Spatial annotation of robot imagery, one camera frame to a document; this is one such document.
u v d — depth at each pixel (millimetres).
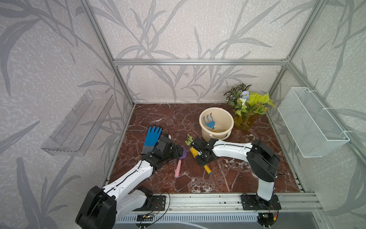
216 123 976
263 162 468
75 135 676
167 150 654
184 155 917
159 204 722
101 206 389
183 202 752
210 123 963
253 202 737
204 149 671
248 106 908
